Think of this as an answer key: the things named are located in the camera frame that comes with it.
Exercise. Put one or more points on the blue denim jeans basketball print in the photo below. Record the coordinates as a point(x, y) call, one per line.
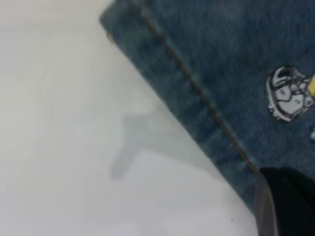
point(221, 61)

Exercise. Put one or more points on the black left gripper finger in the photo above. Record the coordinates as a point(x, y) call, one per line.
point(290, 204)

